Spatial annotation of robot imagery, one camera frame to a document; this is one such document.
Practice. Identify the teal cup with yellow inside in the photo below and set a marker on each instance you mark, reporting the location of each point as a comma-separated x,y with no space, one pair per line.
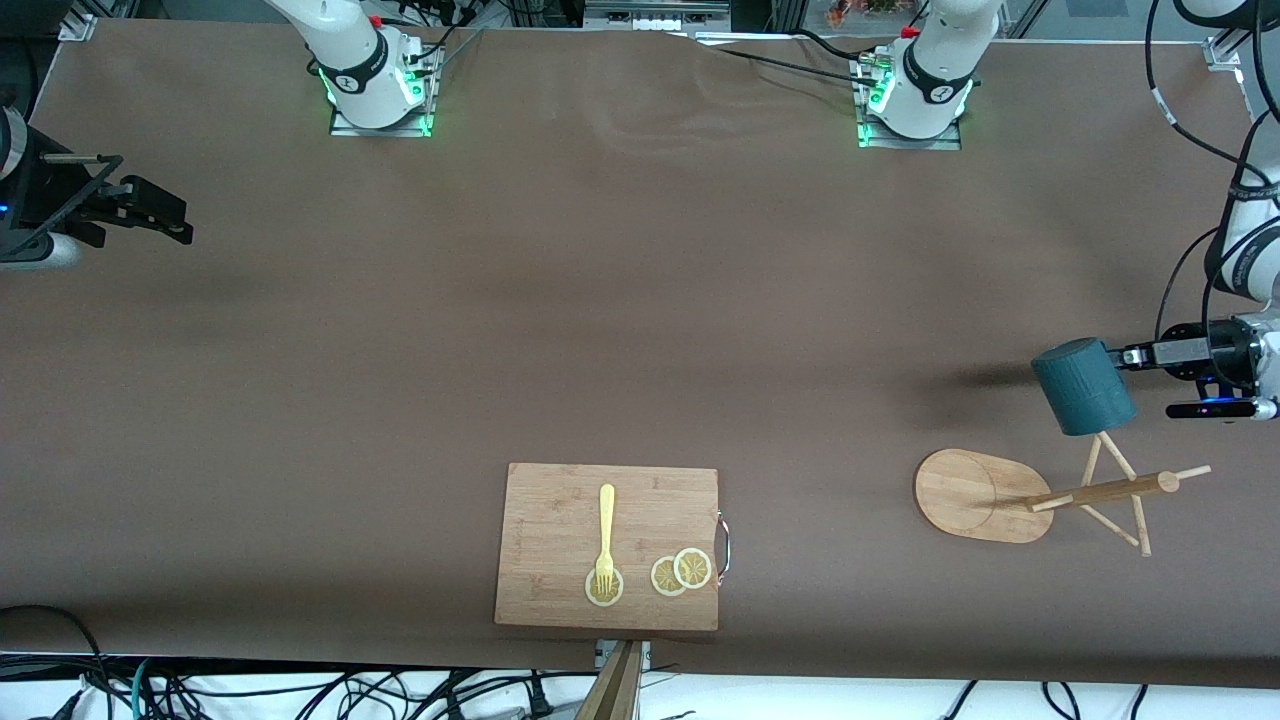
1085,395

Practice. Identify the yellow plastic fork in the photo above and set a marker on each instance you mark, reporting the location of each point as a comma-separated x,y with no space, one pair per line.
606,520

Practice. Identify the wooden beam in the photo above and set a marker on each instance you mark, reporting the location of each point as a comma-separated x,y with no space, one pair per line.
615,695

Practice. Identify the wooden cup rack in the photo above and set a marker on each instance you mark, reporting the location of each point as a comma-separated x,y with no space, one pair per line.
970,495

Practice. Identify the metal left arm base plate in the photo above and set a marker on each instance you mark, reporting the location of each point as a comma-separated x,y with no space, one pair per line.
945,143

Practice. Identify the wooden cutting board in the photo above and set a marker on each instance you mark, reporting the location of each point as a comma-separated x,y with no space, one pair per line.
550,520

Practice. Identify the metal beam bracket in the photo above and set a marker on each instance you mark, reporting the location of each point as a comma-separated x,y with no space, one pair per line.
603,655

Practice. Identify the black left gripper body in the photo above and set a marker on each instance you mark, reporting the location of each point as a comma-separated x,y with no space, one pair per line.
1192,352

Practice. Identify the aluminium corner bracket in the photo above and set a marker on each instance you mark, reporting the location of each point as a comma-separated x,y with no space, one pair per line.
1222,50
78,28

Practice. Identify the colourful background item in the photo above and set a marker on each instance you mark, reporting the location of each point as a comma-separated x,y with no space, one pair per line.
860,10

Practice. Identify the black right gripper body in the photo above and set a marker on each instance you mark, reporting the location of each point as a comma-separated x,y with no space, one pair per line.
48,196

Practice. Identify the lemon slice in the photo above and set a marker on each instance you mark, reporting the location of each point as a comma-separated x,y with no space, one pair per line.
616,593
692,568
662,578

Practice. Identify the white power strip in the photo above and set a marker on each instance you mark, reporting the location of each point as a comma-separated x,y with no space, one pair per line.
650,20

